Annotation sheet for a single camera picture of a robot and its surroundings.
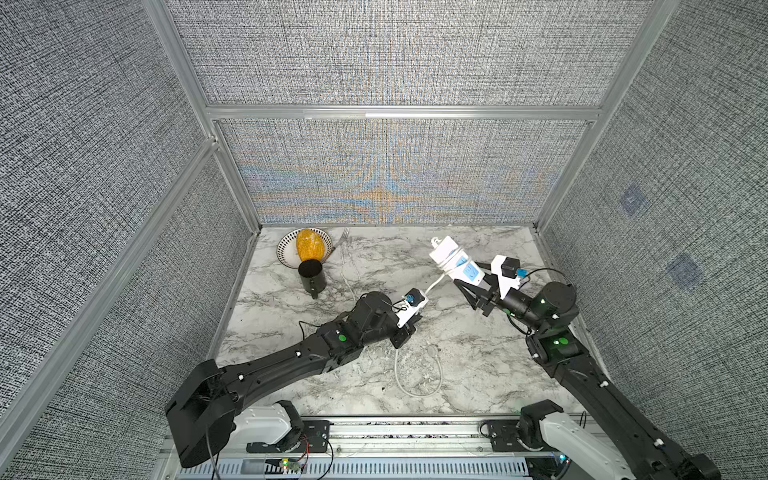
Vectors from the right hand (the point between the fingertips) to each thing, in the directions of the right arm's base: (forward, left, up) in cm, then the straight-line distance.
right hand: (467, 264), depth 67 cm
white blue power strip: (-1, +4, +3) cm, 5 cm away
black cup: (+15, +42, -27) cm, 52 cm away
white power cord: (-8, +4, -30) cm, 32 cm away
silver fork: (+39, +34, -33) cm, 62 cm away
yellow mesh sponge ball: (+29, +45, -27) cm, 60 cm away
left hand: (-5, +9, -14) cm, 17 cm away
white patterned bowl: (+31, +54, -31) cm, 70 cm away
